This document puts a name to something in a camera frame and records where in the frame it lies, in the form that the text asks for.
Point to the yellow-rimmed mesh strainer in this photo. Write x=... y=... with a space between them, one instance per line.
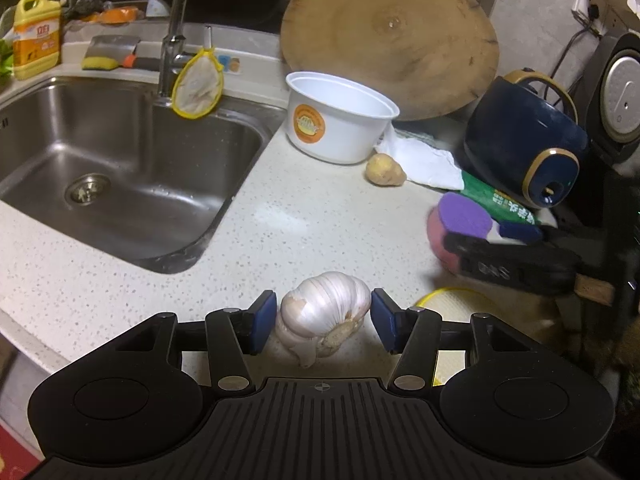
x=197 y=85

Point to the small blue sticker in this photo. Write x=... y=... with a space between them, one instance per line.
x=230 y=64

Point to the small yellow potato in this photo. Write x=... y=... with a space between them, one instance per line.
x=382 y=170

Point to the black rice cooker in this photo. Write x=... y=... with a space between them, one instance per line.
x=620 y=95

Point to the steel cleaver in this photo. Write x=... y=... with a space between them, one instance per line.
x=112 y=45

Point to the white garlic bulb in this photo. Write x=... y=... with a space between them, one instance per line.
x=320 y=305

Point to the white paper bowl orange label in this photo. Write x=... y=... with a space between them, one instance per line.
x=340 y=135

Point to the yellow dish sponge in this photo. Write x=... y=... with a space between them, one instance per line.
x=100 y=64

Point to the orange scrubber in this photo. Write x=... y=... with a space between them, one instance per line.
x=120 y=15

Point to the chrome kitchen faucet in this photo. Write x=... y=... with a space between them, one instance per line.
x=172 y=45

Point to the dark scouring pad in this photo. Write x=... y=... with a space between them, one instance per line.
x=85 y=7

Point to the navy blue kettle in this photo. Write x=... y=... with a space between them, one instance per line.
x=520 y=130

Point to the purple pink sponge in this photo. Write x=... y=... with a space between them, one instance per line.
x=460 y=215

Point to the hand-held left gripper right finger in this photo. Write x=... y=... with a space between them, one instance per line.
x=385 y=322

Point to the long green packet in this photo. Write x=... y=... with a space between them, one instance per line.
x=495 y=200

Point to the yellow dish soap bottle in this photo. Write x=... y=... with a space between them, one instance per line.
x=35 y=45

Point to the green leafy vegetable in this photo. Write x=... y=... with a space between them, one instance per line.
x=5 y=60

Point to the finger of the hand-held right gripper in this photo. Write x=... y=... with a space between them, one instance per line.
x=500 y=265
x=520 y=231

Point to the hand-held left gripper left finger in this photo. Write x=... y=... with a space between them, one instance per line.
x=262 y=322

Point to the stainless steel sink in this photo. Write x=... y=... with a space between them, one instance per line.
x=125 y=170

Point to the round wooden cutting board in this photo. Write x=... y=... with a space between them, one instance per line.
x=390 y=50

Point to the white wall socket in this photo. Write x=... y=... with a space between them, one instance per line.
x=582 y=2

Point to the white plastic bag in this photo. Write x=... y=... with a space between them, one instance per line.
x=425 y=165

